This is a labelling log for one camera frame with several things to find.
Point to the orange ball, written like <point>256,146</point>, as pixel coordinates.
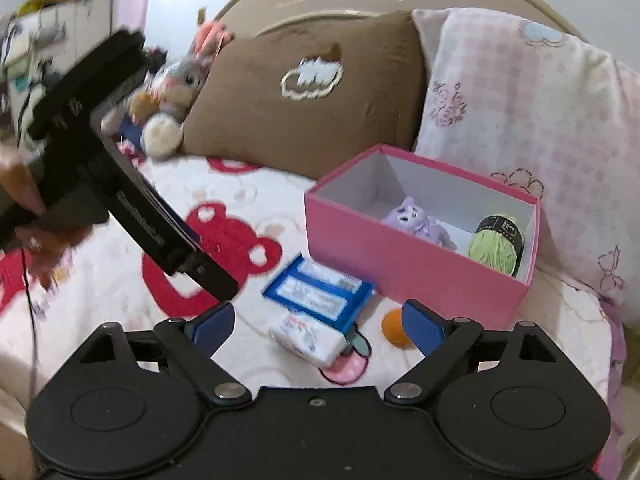
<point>392,327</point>

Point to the white tissue packet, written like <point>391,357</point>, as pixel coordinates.
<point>310,337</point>

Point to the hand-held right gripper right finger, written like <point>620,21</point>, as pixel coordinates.
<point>420,330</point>

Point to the pink checked pillow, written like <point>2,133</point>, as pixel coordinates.
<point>525,100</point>

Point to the green yarn ball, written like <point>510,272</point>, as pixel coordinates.
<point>492,250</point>

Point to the person's left hand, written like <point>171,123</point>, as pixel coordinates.
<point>20,180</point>

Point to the brown pillow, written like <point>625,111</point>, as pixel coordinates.
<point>300,125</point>

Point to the grey bunny plush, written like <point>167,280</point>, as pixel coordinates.
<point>172,85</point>

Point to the purple frilled bedsheet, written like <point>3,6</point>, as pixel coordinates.
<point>617,350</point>

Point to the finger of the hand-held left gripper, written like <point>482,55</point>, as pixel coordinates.
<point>215,285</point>

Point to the white cabinet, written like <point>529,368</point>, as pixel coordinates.
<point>75,25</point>

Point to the purple plush toy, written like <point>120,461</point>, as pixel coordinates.
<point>415,220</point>

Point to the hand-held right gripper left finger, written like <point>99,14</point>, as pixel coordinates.
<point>215,327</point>

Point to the bear printed blanket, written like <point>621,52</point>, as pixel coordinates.
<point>100,320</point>

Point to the blue wet wipes packet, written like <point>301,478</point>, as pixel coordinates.
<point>320,295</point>

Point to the pink cardboard box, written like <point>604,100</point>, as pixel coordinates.
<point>400,270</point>

